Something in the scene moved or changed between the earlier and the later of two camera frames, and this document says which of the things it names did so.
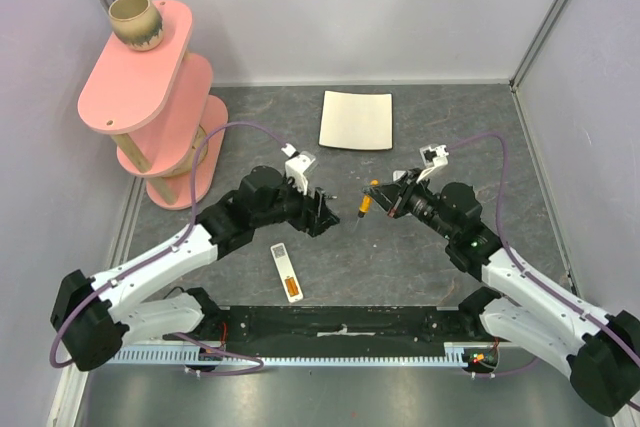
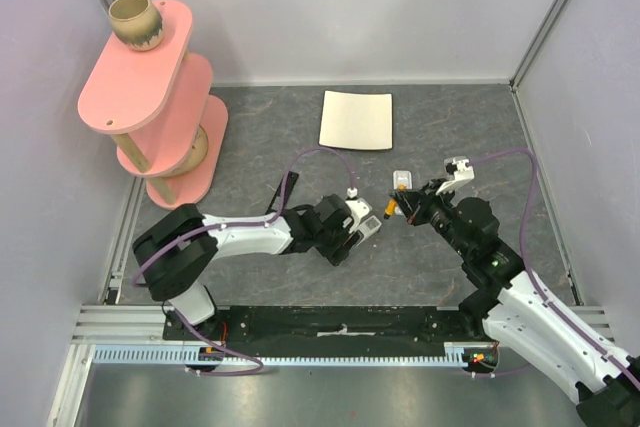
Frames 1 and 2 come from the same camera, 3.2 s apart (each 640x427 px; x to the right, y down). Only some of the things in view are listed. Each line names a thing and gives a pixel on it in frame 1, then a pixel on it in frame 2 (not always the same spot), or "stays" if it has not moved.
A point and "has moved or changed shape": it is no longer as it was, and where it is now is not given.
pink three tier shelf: [158, 99] stays
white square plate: [358, 121] stays
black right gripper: [396, 198] → [416, 207]
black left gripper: [307, 213] → [338, 253]
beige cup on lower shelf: [185, 166] stays
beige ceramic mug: [136, 21] stays
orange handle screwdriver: [364, 207] has moved or changed shape
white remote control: [286, 269] → [369, 225]
